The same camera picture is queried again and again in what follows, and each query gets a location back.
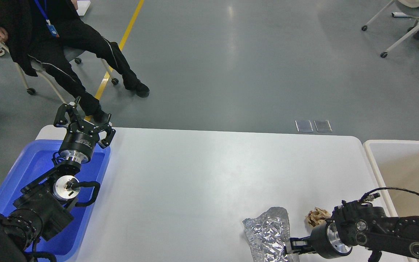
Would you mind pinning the right metal floor plate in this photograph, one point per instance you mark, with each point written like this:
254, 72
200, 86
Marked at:
323, 126

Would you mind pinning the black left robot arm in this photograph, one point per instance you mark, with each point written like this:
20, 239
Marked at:
44, 208

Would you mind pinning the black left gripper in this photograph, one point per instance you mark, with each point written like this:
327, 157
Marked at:
79, 143

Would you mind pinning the crumpled brown paper ball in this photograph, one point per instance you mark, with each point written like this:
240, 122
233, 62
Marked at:
317, 217

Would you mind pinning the aluminium foil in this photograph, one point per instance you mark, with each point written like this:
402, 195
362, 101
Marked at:
269, 236

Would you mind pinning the person in black clothes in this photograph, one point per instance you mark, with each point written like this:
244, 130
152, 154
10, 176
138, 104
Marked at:
39, 30

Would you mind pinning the beige plastic bin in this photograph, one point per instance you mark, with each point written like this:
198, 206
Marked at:
395, 164

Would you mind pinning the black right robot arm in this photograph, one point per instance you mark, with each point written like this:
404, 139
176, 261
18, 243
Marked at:
360, 223

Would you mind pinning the blue plastic bin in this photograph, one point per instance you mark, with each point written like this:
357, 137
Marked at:
35, 160

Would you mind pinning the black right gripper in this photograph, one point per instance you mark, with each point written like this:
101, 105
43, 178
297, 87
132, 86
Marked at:
324, 241

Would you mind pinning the left metal floor plate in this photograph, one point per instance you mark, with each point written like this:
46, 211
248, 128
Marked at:
304, 126

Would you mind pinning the metal floor plate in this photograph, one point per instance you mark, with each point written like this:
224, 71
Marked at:
304, 126
323, 126

